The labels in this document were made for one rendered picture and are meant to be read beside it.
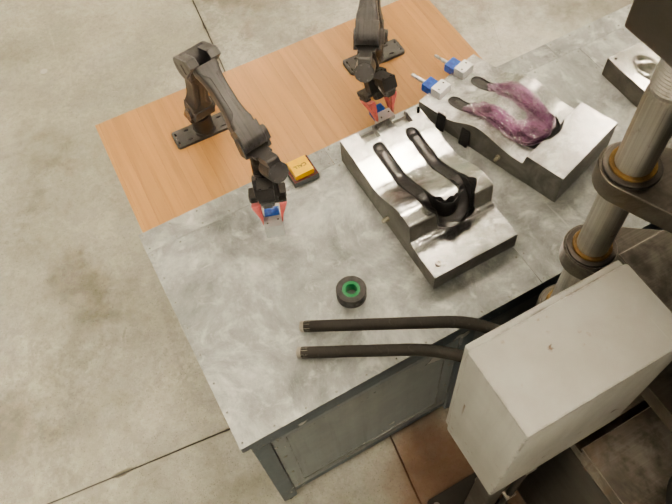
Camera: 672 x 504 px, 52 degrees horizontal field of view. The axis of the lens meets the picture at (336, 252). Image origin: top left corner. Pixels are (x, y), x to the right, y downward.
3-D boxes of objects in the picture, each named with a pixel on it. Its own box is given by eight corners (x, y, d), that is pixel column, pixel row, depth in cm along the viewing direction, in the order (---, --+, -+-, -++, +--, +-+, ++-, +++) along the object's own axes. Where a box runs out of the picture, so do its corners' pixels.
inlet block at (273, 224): (262, 200, 201) (259, 189, 196) (279, 197, 201) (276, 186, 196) (267, 238, 194) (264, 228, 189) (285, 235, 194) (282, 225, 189)
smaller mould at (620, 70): (601, 74, 217) (607, 57, 211) (639, 55, 220) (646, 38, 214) (645, 115, 208) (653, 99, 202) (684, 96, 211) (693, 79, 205)
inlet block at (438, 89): (406, 85, 216) (407, 72, 211) (417, 76, 218) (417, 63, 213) (439, 106, 211) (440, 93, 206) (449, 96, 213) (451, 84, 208)
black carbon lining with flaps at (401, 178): (368, 151, 199) (368, 129, 190) (416, 128, 202) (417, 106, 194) (435, 240, 182) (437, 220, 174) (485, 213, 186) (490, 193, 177)
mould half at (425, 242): (341, 160, 206) (339, 130, 195) (416, 124, 211) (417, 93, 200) (433, 289, 183) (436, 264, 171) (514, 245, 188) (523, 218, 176)
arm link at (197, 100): (215, 115, 208) (211, 56, 177) (196, 126, 206) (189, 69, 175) (203, 99, 209) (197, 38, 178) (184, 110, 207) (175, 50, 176)
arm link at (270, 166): (297, 172, 178) (280, 132, 171) (270, 189, 176) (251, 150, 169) (276, 159, 187) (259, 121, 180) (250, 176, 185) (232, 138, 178)
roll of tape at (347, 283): (372, 289, 184) (371, 283, 181) (357, 313, 181) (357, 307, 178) (345, 277, 186) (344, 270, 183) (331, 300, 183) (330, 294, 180)
